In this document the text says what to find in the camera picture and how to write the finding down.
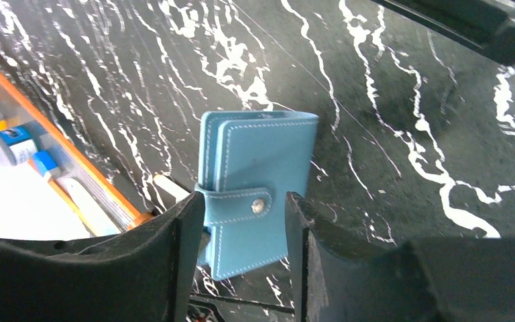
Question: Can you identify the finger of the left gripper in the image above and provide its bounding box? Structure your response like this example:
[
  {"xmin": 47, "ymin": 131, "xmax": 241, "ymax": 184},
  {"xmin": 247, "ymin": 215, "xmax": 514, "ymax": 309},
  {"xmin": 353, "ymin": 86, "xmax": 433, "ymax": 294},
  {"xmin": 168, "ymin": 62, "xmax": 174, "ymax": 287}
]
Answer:
[{"xmin": 376, "ymin": 0, "xmax": 515, "ymax": 66}]

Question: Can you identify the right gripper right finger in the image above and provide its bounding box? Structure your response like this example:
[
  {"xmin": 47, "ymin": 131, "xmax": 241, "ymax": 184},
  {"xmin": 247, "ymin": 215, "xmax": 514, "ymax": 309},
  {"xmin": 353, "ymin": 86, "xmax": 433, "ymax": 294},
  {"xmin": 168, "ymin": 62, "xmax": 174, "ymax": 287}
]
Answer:
[{"xmin": 285, "ymin": 192, "xmax": 515, "ymax": 321}]

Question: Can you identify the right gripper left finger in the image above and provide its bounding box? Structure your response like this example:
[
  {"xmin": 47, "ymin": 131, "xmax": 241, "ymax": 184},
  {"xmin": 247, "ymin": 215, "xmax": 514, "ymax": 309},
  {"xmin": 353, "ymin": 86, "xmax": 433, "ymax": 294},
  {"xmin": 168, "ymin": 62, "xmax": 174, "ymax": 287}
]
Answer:
[{"xmin": 0, "ymin": 192, "xmax": 205, "ymax": 321}]

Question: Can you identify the blue leather card holder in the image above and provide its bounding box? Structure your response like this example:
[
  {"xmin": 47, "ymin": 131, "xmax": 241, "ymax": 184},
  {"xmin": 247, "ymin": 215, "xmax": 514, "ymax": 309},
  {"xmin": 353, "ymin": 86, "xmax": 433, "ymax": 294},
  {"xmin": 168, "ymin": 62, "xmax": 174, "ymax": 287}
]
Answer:
[{"xmin": 195, "ymin": 111, "xmax": 319, "ymax": 280}]

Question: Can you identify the white pink pen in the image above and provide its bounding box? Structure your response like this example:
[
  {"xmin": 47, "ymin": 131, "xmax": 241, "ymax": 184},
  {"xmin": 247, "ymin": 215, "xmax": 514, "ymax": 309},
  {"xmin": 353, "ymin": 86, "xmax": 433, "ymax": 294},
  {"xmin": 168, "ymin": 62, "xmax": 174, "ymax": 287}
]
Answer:
[{"xmin": 153, "ymin": 174, "xmax": 190, "ymax": 203}]

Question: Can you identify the orange tiered organizer rack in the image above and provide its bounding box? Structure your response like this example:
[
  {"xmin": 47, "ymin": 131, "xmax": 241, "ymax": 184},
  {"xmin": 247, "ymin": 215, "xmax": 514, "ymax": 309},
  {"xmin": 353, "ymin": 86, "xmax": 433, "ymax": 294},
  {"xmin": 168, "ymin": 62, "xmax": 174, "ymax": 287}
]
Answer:
[{"xmin": 0, "ymin": 38, "xmax": 154, "ymax": 241}]

